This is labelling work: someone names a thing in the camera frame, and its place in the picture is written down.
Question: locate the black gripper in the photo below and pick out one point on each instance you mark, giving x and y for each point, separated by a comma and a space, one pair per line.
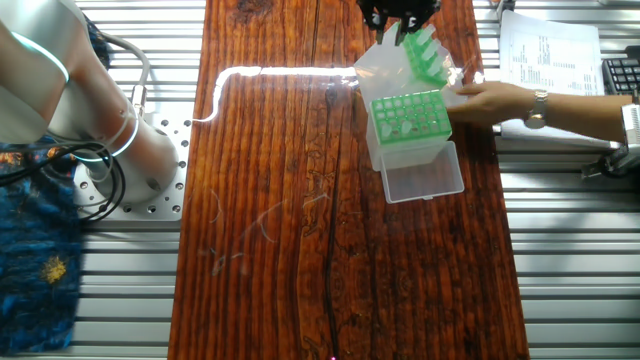
400, 7

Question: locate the clear large pipette tip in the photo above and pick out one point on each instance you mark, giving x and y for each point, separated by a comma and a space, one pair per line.
406, 127
431, 50
392, 34
437, 64
425, 36
386, 129

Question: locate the clear box with green rack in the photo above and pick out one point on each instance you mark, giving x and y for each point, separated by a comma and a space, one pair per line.
385, 70
425, 175

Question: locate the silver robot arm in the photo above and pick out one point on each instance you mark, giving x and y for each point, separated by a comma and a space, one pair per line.
60, 75

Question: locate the person's bare forearm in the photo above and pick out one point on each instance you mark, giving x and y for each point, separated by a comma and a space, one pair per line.
585, 115

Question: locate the person's bare hand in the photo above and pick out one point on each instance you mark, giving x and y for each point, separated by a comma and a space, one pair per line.
492, 105

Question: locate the printed white paper sheet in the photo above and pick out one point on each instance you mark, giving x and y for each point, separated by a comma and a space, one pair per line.
550, 50

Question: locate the metal wristwatch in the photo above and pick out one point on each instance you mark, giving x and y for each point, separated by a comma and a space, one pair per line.
536, 117

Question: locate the black keyboard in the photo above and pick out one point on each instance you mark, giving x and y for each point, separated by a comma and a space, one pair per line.
622, 75

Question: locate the brown wooden board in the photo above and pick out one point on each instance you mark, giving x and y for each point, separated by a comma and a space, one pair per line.
300, 250

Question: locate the blue starry painted cloth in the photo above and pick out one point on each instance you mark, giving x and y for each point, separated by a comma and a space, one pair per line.
35, 280

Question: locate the silver camera on stand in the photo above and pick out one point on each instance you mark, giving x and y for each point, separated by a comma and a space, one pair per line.
631, 122

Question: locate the aluminium camera bracket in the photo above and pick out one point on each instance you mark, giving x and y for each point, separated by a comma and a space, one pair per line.
625, 160

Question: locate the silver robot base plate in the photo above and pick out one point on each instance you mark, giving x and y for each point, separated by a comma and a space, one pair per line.
175, 205

